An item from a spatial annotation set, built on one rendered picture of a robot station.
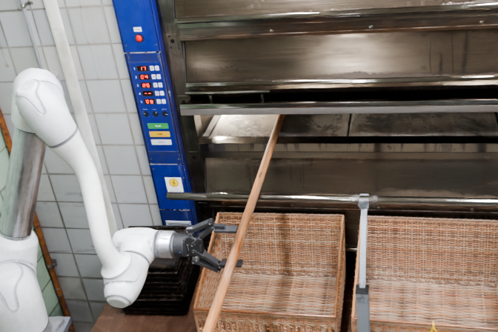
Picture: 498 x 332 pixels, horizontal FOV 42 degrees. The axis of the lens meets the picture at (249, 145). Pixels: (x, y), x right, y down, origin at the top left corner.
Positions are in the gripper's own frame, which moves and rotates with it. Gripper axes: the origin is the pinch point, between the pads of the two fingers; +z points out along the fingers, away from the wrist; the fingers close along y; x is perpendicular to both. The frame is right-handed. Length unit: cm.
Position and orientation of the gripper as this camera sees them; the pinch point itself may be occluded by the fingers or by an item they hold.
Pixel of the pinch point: (236, 246)
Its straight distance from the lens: 209.1
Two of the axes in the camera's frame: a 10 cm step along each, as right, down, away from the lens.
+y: 1.2, 8.7, 4.8
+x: -2.0, 5.0, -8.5
